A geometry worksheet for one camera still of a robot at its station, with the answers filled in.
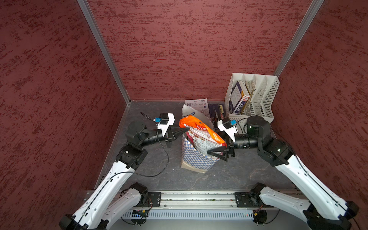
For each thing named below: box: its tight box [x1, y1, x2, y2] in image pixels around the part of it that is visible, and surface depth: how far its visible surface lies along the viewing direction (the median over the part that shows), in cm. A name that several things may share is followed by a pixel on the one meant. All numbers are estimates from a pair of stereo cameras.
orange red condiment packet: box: [178, 115, 228, 152], surface depth 51 cm
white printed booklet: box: [184, 98, 210, 118], surface depth 120 cm
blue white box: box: [229, 80, 251, 115], surface depth 102 cm
